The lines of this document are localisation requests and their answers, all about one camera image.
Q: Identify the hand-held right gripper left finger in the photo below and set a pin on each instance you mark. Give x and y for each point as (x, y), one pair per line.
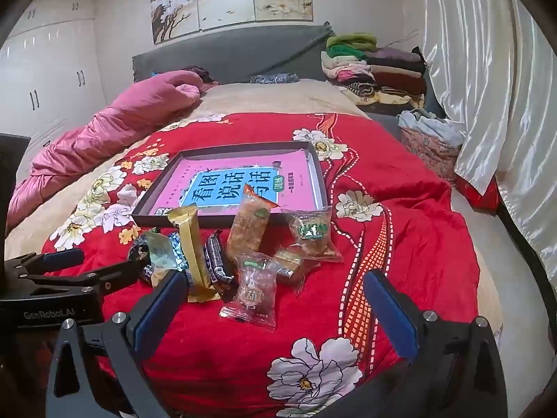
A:
(160, 311)

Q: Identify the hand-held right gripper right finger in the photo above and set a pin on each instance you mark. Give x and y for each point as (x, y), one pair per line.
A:
(389, 313)

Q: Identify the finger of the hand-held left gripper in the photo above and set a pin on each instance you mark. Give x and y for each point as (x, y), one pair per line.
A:
(113, 276)
(65, 258)

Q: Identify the light green snack packet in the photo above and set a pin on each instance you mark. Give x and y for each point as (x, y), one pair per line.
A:
(159, 250)

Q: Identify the gold bar snack packet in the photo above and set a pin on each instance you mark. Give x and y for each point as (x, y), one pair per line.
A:
(189, 244)

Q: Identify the dark blue cookie packet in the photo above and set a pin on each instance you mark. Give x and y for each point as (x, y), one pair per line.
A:
(217, 261)

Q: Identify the clear packet with brown ball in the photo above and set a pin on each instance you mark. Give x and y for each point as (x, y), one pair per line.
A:
(250, 291)

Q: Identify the small brown cake packet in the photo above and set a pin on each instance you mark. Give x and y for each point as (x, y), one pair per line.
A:
(289, 265)

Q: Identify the clear packet with green label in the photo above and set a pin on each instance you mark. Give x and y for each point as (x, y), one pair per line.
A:
(311, 230)

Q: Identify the orange-topped pastry packet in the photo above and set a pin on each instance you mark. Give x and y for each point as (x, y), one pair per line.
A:
(250, 226)

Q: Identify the dark grey shallow tray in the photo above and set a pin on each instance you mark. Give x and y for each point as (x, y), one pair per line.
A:
(320, 170)

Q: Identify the red floral blanket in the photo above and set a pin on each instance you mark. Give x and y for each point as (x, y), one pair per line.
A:
(391, 235)

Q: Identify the pink quilt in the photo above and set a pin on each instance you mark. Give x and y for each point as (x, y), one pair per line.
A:
(108, 130)

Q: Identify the pink book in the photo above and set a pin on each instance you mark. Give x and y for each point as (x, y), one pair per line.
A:
(217, 170)

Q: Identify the red cloth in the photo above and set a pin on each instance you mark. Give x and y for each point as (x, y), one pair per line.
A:
(483, 193)

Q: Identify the pink floral fabric bag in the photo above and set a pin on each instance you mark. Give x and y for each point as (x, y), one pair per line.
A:
(428, 156)

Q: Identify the white wardrobe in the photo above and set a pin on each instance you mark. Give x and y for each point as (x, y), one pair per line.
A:
(52, 74)

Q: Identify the pale blue crumpled clothes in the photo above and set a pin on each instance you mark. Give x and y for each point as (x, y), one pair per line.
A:
(431, 124)

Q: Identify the dark maroon cloth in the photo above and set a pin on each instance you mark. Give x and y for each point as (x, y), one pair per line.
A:
(200, 74)

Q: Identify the bed with beige sheet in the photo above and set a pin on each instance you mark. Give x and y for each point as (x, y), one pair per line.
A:
(283, 100)

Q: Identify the stack of folded clothes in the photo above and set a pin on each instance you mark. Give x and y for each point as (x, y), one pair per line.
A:
(391, 74)

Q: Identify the blue patterned cloth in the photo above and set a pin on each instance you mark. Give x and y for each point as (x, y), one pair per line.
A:
(274, 79)

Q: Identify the grey headboard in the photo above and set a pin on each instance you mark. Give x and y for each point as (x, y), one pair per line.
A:
(243, 56)

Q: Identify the white satin curtain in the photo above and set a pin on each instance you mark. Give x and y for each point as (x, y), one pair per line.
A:
(487, 74)

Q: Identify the floral wall painting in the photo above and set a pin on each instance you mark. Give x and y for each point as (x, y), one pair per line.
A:
(217, 0)

